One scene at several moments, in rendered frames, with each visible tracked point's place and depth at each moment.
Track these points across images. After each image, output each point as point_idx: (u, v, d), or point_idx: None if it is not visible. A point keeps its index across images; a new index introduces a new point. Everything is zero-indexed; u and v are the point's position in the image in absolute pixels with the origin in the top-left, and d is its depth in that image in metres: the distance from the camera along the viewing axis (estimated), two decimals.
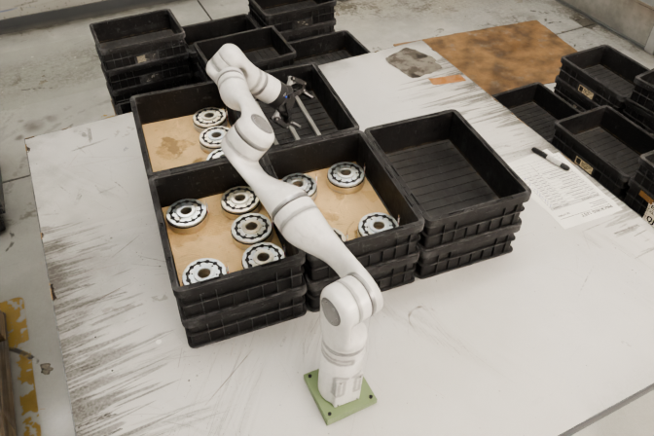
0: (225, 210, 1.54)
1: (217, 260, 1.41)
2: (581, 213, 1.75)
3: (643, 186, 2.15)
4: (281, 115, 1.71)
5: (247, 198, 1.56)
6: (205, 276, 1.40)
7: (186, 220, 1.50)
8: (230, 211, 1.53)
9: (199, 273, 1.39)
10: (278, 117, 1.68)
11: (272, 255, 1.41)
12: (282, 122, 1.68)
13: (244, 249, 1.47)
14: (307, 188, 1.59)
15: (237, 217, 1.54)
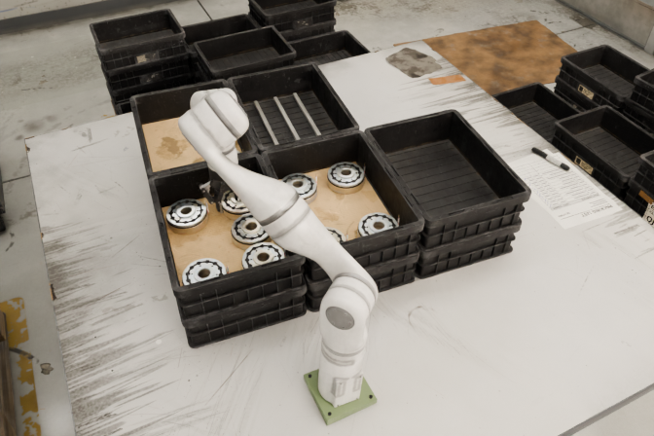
0: (225, 210, 1.54)
1: (217, 260, 1.41)
2: (581, 213, 1.75)
3: (643, 186, 2.15)
4: (214, 189, 1.53)
5: None
6: (205, 276, 1.40)
7: (186, 220, 1.51)
8: (230, 211, 1.53)
9: (199, 273, 1.39)
10: (207, 190, 1.49)
11: (272, 255, 1.41)
12: (208, 196, 1.50)
13: (244, 249, 1.47)
14: (307, 188, 1.60)
15: (237, 217, 1.54)
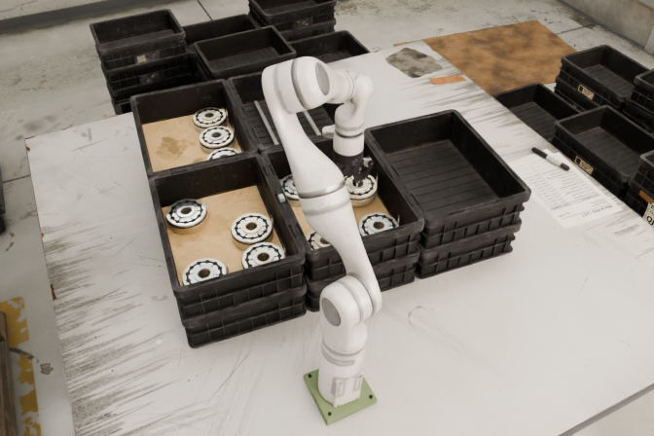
0: None
1: (217, 260, 1.41)
2: (581, 213, 1.75)
3: (643, 186, 2.15)
4: None
5: (365, 184, 1.55)
6: (205, 276, 1.40)
7: (186, 220, 1.51)
8: (348, 197, 1.53)
9: (199, 273, 1.39)
10: None
11: (272, 255, 1.41)
12: None
13: (244, 249, 1.47)
14: None
15: (355, 202, 1.53)
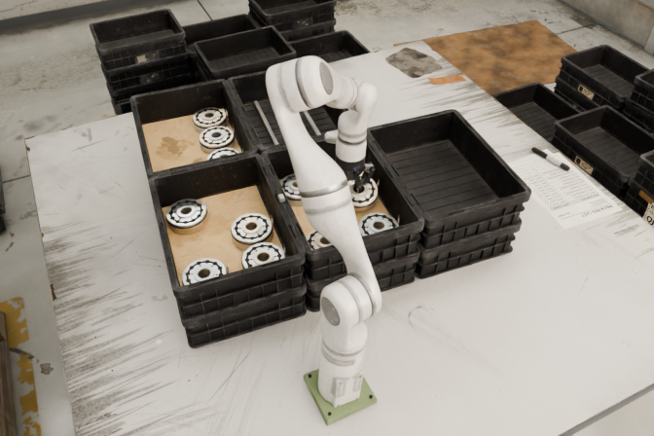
0: None
1: (217, 260, 1.41)
2: (581, 213, 1.75)
3: (643, 186, 2.15)
4: None
5: (366, 190, 1.56)
6: (205, 276, 1.40)
7: (186, 220, 1.51)
8: None
9: (199, 273, 1.39)
10: None
11: (272, 255, 1.41)
12: None
13: (244, 249, 1.47)
14: None
15: (355, 209, 1.55)
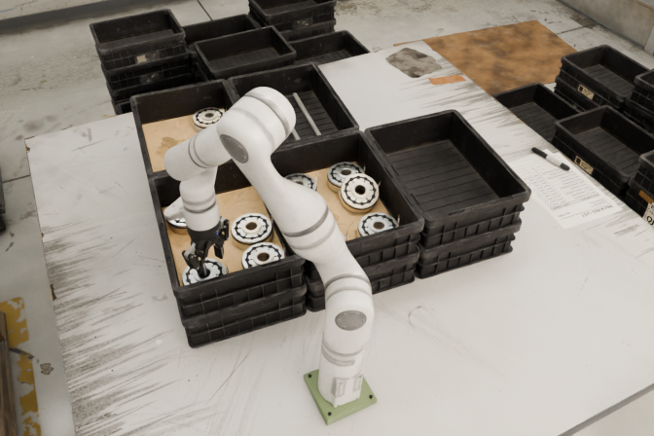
0: (345, 202, 1.55)
1: (217, 260, 1.41)
2: (581, 213, 1.75)
3: (643, 186, 2.15)
4: None
5: (368, 192, 1.56)
6: (205, 276, 1.40)
7: None
8: (350, 205, 1.55)
9: (199, 273, 1.39)
10: (194, 254, 1.30)
11: (272, 255, 1.41)
12: (196, 261, 1.30)
13: (244, 249, 1.47)
14: None
15: (357, 211, 1.56)
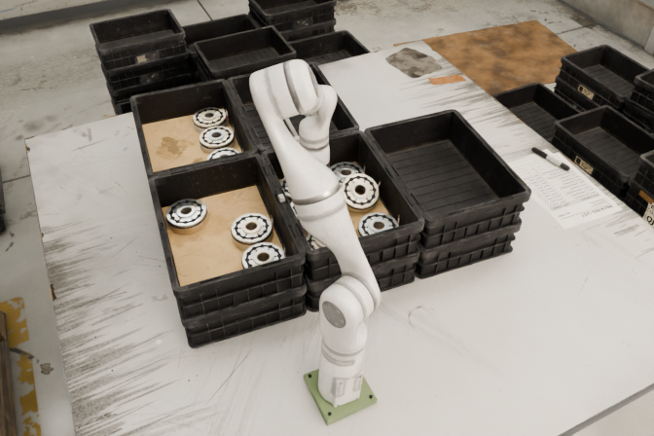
0: (345, 202, 1.55)
1: None
2: (581, 213, 1.75)
3: (643, 186, 2.15)
4: None
5: (368, 192, 1.56)
6: None
7: (186, 220, 1.51)
8: (350, 205, 1.55)
9: None
10: None
11: (272, 255, 1.41)
12: None
13: (244, 249, 1.47)
14: None
15: (357, 211, 1.56)
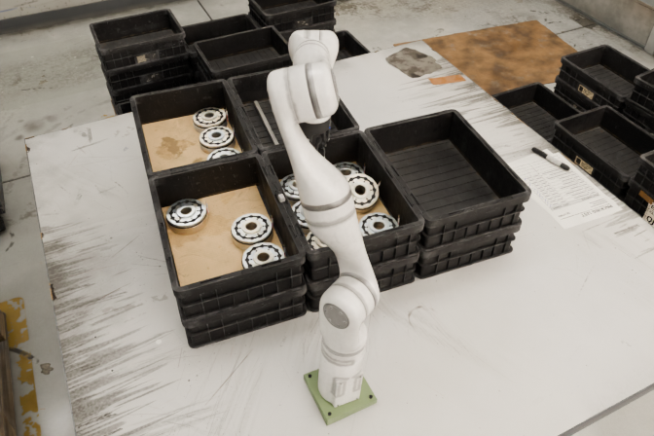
0: None
1: None
2: (581, 213, 1.75)
3: (643, 186, 2.15)
4: None
5: (368, 192, 1.56)
6: None
7: (186, 220, 1.51)
8: None
9: None
10: None
11: (272, 255, 1.41)
12: None
13: (244, 249, 1.47)
14: None
15: (357, 211, 1.56)
